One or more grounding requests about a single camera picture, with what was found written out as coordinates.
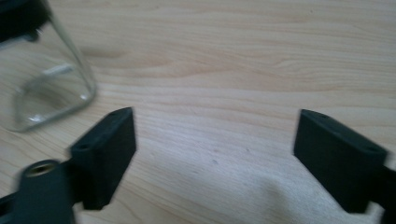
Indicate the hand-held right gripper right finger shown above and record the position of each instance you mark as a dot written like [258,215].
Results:
[339,161]

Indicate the clear glass jar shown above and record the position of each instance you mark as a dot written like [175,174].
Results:
[49,84]

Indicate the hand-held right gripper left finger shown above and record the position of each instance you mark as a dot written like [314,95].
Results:
[104,155]

